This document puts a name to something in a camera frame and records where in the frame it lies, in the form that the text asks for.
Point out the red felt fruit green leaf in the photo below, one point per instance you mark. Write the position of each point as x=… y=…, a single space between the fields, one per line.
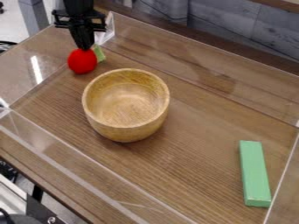
x=84 y=60

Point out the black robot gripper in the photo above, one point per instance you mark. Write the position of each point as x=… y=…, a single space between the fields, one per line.
x=79 y=16

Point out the clear acrylic tray walls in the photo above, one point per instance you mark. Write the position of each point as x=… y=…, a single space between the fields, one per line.
x=134 y=144

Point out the grey metal post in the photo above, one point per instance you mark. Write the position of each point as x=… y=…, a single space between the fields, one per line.
x=33 y=15

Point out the round wooden bowl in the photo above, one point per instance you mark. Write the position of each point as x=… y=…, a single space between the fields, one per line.
x=126 y=104

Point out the green rectangular block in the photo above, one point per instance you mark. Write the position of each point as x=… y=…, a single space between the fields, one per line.
x=256 y=192

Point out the black clamp with bolt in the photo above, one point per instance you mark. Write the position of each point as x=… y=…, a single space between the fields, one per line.
x=36 y=210

